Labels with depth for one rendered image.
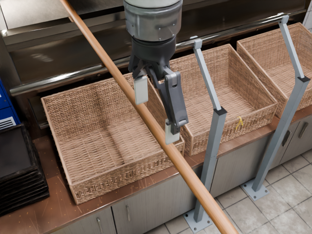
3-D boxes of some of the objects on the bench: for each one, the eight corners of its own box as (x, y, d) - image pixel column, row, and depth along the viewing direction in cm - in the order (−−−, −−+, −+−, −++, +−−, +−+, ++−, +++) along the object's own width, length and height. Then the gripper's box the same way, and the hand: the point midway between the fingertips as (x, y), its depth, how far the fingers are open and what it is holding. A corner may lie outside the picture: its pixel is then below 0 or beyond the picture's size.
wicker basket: (227, 76, 198) (235, 40, 179) (287, 55, 217) (299, 20, 198) (279, 120, 168) (295, 81, 148) (343, 91, 187) (365, 54, 167)
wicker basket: (52, 134, 159) (38, 96, 140) (145, 105, 177) (143, 67, 158) (75, 207, 128) (61, 171, 109) (185, 162, 146) (189, 124, 126)
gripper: (104, 7, 54) (117, 94, 69) (173, 77, 39) (170, 169, 54) (139, -2, 57) (145, 83, 72) (218, 61, 41) (203, 153, 56)
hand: (155, 116), depth 62 cm, fingers open, 13 cm apart
